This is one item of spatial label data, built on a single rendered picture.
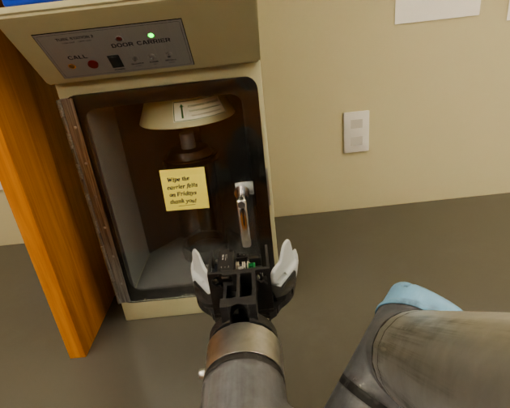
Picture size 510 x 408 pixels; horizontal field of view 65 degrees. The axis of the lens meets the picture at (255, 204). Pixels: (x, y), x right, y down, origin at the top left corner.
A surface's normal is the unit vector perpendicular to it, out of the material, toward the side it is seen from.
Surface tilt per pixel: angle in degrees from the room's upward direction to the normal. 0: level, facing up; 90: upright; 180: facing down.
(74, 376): 0
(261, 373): 30
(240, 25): 135
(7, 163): 90
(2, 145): 90
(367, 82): 90
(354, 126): 90
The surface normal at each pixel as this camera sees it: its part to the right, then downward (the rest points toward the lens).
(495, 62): 0.03, 0.41
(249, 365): 0.15, -0.90
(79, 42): 0.09, 0.93
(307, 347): -0.11, -0.91
